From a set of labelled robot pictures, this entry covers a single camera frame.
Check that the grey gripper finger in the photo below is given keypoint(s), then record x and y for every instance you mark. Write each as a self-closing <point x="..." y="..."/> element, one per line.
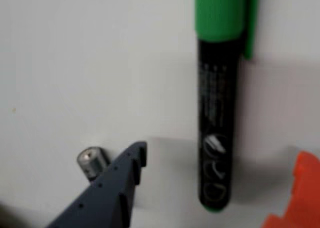
<point x="105" y="193"/>

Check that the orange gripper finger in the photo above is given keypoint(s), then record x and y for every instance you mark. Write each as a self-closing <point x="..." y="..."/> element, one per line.
<point x="305" y="195"/>

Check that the green marker with black barrel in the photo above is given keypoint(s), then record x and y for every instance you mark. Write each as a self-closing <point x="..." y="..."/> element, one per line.
<point x="216" y="100"/>

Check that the black AAA battery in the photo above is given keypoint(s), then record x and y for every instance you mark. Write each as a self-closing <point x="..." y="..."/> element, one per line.
<point x="91" y="160"/>

